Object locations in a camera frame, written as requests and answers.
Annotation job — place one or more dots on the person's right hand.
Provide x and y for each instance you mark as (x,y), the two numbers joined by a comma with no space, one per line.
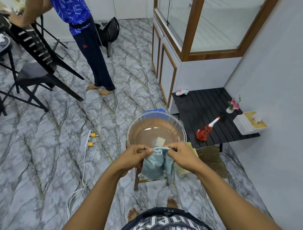
(184,157)

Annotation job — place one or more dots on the person's left hand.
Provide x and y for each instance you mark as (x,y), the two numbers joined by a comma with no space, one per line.
(135,158)

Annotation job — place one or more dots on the light blue cleaning cloth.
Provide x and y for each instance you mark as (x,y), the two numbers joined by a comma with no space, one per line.
(153,165)

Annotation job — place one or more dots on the person's left forearm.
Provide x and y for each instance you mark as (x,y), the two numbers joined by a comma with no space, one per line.
(99,201)

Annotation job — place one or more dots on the person's right forearm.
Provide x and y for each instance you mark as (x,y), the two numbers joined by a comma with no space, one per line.
(232,201)

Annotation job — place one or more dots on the person's right foot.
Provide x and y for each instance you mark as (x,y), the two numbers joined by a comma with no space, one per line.
(172,203)

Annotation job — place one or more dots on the person's foot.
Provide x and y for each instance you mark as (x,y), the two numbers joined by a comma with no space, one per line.
(172,203)
(133,214)

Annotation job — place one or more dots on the person's left foot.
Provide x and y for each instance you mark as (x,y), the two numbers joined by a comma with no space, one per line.
(133,214)

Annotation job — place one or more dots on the person's dark printed shirt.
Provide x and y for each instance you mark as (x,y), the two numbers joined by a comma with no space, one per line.
(165,220)

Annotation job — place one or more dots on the white cabinet door wooden trim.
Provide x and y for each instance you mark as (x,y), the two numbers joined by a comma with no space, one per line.
(156,49)
(167,73)

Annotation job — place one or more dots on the wooden framed display cabinet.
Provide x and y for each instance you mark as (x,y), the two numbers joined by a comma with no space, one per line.
(189,28)

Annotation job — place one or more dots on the narrow glass panel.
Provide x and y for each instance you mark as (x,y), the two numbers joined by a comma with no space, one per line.
(220,28)

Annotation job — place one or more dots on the pale yellow plastic container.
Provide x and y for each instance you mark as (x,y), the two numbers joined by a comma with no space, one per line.
(192,147)

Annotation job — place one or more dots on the brown wooden stool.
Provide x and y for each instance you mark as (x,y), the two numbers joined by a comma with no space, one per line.
(136,180)

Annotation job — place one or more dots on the red spray bottle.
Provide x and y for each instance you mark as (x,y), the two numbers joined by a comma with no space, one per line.
(202,133)

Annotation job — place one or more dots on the clear plastic basin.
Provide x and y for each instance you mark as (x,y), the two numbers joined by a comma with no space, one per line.
(151,132)

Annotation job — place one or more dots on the white power strip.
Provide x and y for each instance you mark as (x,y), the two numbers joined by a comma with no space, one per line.
(88,139)

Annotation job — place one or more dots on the blue plastic stool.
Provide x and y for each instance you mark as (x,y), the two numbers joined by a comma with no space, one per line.
(153,110)

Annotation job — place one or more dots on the black slatted table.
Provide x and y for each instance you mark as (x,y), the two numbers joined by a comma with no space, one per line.
(203,109)

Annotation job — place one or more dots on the white bottle with pink mark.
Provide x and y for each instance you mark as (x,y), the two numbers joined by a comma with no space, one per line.
(182,93)

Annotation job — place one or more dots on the pink flowers in white pot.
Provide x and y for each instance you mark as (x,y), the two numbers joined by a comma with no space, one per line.
(229,110)

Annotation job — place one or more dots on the white tissue box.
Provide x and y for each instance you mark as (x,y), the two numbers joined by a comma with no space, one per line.
(243,126)

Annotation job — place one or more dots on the black plastic chair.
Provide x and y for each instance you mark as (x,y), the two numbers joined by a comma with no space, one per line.
(35,73)
(111,30)

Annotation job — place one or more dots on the black round table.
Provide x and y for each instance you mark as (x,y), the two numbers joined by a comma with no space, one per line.
(6,16)

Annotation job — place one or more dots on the pile of yellow food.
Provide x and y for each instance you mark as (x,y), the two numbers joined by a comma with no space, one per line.
(11,6)

